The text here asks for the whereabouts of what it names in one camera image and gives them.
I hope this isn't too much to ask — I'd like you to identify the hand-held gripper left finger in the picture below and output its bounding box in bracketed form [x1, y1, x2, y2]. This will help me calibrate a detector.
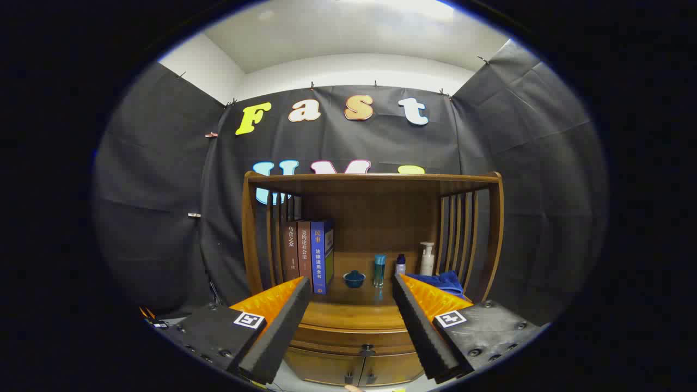
[163, 276, 313, 385]

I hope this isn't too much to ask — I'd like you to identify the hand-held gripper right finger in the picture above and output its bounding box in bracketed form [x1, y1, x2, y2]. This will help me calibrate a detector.
[392, 274, 547, 384]

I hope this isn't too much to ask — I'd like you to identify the wooden drawer with black knob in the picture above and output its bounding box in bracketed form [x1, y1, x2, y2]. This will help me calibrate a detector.
[290, 324, 419, 358]

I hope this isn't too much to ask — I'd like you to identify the wooden countertop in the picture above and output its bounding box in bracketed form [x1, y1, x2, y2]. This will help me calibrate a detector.
[298, 252, 443, 330]

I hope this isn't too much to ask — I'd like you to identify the wooden cabinet with slatted sides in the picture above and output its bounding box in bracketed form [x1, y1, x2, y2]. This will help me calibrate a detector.
[241, 171, 504, 387]

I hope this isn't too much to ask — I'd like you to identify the blue folded towel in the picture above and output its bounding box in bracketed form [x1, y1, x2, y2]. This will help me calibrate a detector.
[407, 271, 467, 300]

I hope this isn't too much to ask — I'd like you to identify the white pump bottle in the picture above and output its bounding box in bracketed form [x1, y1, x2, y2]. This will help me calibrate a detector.
[419, 242, 436, 276]

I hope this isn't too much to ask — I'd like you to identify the dark brown book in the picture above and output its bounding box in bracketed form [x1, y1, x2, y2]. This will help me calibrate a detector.
[283, 220, 300, 282]

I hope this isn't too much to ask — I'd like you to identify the reddish brown book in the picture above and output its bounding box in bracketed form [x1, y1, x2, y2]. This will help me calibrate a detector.
[297, 220, 314, 284]

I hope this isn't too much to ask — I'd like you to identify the blue book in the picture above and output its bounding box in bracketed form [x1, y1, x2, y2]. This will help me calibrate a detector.
[310, 219, 334, 295]

